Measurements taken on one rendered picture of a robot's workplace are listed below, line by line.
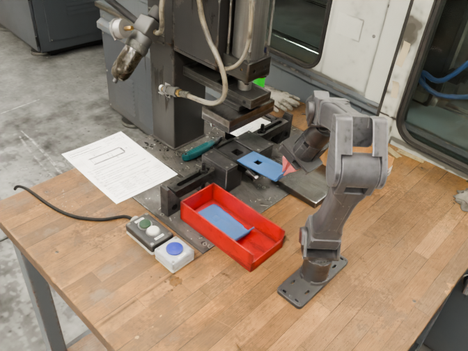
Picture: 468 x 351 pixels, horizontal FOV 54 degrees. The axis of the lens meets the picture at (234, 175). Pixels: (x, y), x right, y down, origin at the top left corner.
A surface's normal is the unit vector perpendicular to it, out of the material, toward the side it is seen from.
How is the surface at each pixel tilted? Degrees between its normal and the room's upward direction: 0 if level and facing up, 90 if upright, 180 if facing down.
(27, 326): 0
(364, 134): 71
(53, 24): 90
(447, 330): 90
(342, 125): 45
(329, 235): 109
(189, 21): 90
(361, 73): 90
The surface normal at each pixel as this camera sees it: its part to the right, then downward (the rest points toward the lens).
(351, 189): 0.07, -0.55
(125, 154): 0.07, -0.78
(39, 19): 0.68, 0.48
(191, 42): -0.69, 0.41
